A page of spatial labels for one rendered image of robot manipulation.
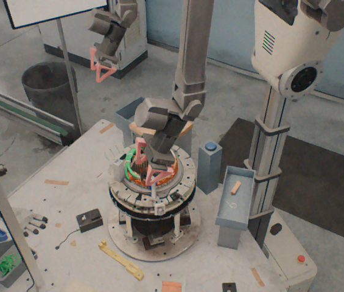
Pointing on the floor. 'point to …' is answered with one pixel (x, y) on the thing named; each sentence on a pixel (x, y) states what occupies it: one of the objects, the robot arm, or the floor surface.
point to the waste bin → (59, 111)
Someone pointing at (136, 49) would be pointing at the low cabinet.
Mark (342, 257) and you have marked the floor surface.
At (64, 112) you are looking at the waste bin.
